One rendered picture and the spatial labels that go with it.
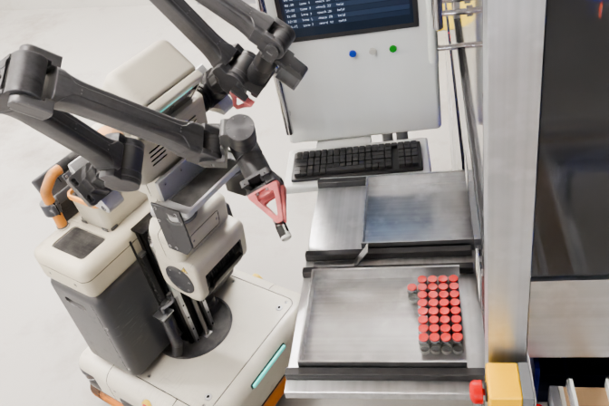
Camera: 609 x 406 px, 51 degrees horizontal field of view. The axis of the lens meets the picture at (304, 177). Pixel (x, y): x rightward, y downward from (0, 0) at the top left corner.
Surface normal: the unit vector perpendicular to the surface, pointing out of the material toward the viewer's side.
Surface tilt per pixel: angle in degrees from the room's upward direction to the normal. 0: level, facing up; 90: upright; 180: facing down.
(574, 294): 90
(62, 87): 63
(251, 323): 0
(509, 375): 0
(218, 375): 0
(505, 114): 90
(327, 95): 90
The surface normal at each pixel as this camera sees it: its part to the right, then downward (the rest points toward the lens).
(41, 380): -0.17, -0.78
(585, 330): -0.12, 0.62
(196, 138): 0.72, -0.24
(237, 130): -0.01, -0.36
